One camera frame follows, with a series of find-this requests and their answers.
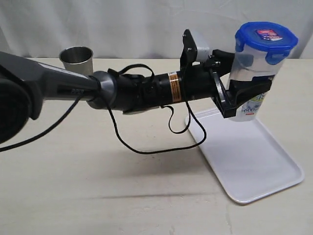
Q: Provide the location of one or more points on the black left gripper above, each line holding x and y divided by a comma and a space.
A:
203, 81

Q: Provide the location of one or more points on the clear plastic tall container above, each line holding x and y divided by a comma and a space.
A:
249, 65

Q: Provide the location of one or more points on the white rectangular tray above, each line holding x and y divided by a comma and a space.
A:
248, 161

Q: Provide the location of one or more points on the blue snap-lock lid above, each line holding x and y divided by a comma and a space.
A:
274, 39

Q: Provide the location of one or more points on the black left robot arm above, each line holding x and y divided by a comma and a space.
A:
25, 84

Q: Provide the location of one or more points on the stainless steel cup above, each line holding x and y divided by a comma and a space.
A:
78, 59

